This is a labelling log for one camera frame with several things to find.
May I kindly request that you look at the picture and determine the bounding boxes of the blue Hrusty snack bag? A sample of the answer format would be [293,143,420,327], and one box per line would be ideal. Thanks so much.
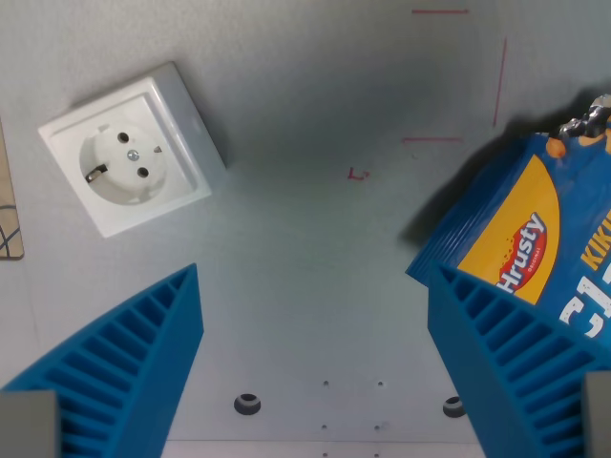
[405,94,611,340]

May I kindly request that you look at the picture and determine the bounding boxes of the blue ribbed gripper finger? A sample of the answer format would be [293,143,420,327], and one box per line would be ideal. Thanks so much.
[426,262,611,458]
[0,262,205,458]

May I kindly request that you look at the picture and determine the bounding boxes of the thin wooden board with lines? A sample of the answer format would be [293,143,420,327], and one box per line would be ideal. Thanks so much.
[0,117,25,261]

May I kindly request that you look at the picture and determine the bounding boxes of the white electrical wall socket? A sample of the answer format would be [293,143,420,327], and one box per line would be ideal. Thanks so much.
[37,60,228,239]

